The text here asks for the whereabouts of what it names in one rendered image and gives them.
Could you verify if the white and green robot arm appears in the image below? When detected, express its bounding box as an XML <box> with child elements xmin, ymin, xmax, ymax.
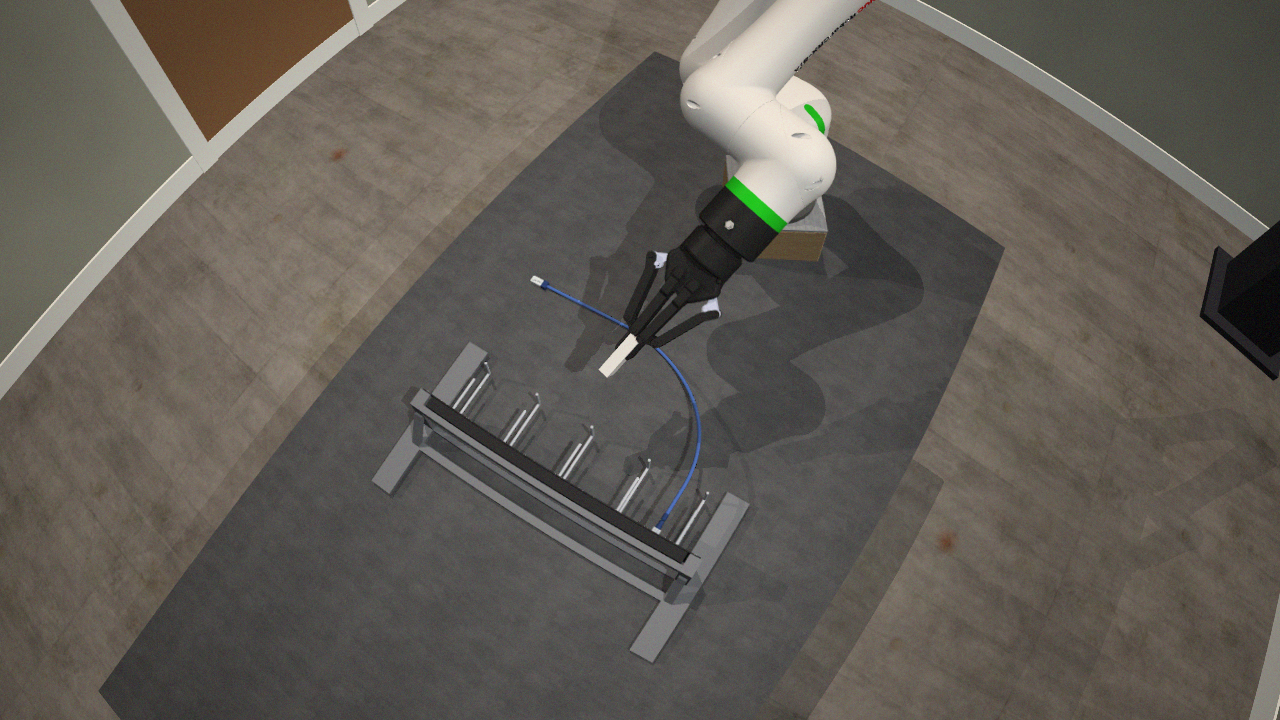
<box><xmin>678</xmin><ymin>0</ymin><xmax>876</xmax><ymax>263</ymax></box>

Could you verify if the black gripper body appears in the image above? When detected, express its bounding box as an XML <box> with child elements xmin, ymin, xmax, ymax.
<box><xmin>666</xmin><ymin>225</ymin><xmax>742</xmax><ymax>304</ymax></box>

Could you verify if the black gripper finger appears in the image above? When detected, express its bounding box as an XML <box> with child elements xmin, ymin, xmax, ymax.
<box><xmin>603</xmin><ymin>281</ymin><xmax>722</xmax><ymax>377</ymax></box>
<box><xmin>599</xmin><ymin>251</ymin><xmax>686</xmax><ymax>373</ymax></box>

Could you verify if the blue patch cord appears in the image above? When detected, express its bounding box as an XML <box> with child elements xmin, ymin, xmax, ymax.
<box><xmin>547</xmin><ymin>284</ymin><xmax>701</xmax><ymax>521</ymax></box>

